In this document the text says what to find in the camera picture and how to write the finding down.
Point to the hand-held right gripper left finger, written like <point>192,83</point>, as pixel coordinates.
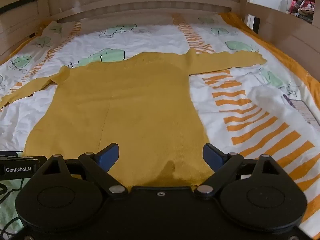
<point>109,156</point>

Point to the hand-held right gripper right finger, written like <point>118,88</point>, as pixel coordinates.
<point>212,156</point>

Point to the yellow knit sweater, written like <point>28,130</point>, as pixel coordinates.
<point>140,105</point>

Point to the white printed bedsheet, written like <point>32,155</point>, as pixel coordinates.
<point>155,40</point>

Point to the orange mattress sheet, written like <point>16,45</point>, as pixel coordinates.
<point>287,55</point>

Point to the red patterned bag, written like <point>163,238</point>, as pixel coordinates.
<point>301,5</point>

